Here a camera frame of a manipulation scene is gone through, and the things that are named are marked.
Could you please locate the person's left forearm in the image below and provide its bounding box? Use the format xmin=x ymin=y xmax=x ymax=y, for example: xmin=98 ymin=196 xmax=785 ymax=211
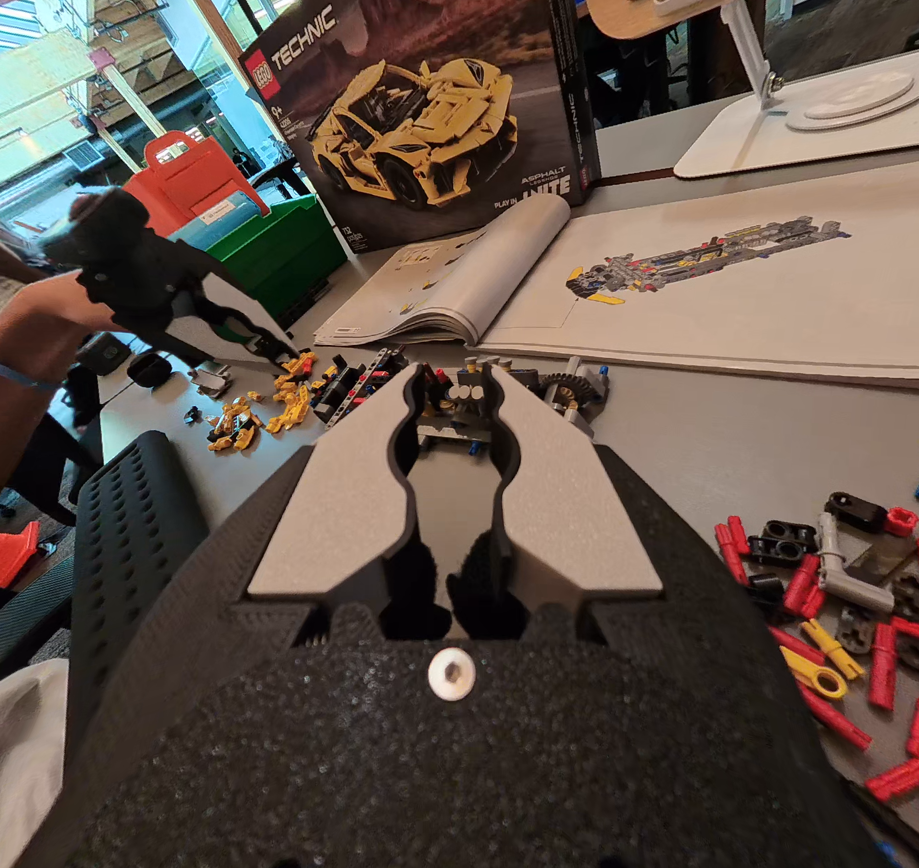
xmin=0 ymin=380 xmax=58 ymax=485

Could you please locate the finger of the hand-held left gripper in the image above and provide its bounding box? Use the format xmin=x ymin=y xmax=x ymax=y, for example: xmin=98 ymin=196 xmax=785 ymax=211
xmin=195 ymin=276 xmax=301 ymax=365
xmin=167 ymin=310 xmax=288 ymax=374

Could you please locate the orange object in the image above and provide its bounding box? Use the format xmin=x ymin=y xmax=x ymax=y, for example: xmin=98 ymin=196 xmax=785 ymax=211
xmin=0 ymin=520 xmax=42 ymax=590

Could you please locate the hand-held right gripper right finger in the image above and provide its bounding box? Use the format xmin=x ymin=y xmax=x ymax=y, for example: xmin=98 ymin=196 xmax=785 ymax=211
xmin=447 ymin=363 xmax=666 ymax=641

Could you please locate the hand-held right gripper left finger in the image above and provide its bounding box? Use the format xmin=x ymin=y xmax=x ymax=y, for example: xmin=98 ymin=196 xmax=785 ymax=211
xmin=244 ymin=363 xmax=455 ymax=641

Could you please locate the person's left hand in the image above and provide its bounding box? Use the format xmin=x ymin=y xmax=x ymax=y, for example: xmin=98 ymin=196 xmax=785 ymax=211
xmin=0 ymin=268 xmax=124 ymax=382

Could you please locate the white stand base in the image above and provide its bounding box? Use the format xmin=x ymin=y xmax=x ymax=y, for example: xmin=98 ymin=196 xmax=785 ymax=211
xmin=672 ymin=50 xmax=919 ymax=181

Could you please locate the green plastic bin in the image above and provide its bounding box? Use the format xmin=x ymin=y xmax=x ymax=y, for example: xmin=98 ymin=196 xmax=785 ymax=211
xmin=204 ymin=193 xmax=349 ymax=325

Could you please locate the pile of small lego pins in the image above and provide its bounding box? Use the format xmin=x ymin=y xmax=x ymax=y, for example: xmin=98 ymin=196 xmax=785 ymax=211
xmin=713 ymin=491 xmax=919 ymax=806

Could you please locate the lego car chassis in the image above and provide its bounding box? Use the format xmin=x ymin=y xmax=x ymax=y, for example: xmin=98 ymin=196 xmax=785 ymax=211
xmin=312 ymin=347 xmax=613 ymax=457

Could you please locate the light blue wrapped package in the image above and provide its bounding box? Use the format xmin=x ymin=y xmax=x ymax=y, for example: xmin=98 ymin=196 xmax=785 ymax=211
xmin=187 ymin=197 xmax=264 ymax=253

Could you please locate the blue wristband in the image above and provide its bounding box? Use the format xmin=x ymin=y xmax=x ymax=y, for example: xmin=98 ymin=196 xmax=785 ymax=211
xmin=0 ymin=363 xmax=64 ymax=393

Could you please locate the lego set box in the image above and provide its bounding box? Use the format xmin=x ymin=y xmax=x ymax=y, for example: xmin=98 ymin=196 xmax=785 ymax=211
xmin=238 ymin=0 xmax=603 ymax=253

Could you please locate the pile of yellow lego pieces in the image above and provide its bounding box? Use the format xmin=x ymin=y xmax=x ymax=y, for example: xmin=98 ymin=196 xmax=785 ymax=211
xmin=207 ymin=351 xmax=322 ymax=453

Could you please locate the white instruction booklet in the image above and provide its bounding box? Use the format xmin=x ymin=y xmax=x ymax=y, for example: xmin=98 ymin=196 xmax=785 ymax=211
xmin=314 ymin=161 xmax=919 ymax=389

